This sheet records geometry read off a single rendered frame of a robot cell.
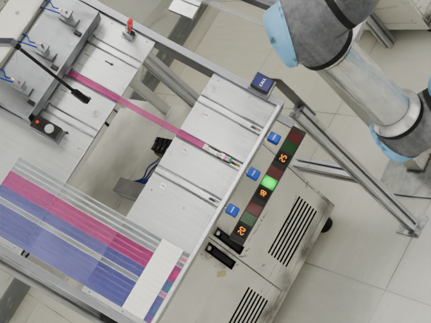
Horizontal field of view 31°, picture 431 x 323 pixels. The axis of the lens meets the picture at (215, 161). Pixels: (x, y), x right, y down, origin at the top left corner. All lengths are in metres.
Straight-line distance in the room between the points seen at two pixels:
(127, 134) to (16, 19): 0.77
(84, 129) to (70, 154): 0.08
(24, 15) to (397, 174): 1.33
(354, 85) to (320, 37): 0.17
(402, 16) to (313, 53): 1.58
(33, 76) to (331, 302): 1.20
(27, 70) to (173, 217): 0.53
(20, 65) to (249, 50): 1.83
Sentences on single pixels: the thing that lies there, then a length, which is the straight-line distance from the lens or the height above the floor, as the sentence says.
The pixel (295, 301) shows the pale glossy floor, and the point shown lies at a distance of 2.67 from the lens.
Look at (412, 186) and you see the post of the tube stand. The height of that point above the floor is 0.01.
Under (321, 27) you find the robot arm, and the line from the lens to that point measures 1.38.
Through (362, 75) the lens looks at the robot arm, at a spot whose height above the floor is 0.97.
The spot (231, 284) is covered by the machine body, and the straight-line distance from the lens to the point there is 2.46.
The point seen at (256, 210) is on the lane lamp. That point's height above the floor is 0.65.
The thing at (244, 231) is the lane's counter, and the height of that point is 0.65.
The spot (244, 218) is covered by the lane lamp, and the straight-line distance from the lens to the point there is 1.98.
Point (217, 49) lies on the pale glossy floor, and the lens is 3.93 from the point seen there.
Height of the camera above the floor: 1.89
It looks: 34 degrees down
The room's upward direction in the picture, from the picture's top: 50 degrees counter-clockwise
